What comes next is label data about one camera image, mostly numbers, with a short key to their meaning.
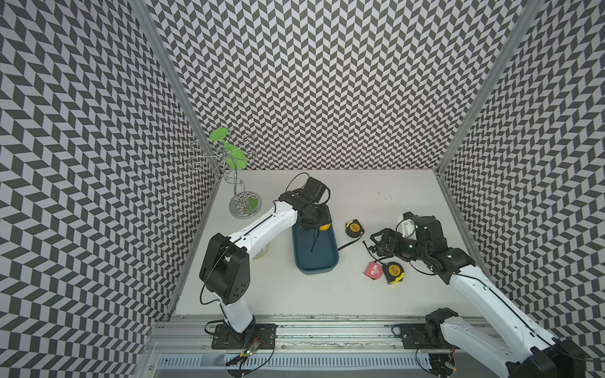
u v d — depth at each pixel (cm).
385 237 69
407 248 66
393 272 84
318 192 68
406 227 72
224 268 45
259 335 71
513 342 40
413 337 72
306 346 72
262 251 91
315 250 85
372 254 91
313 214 72
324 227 82
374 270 85
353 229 96
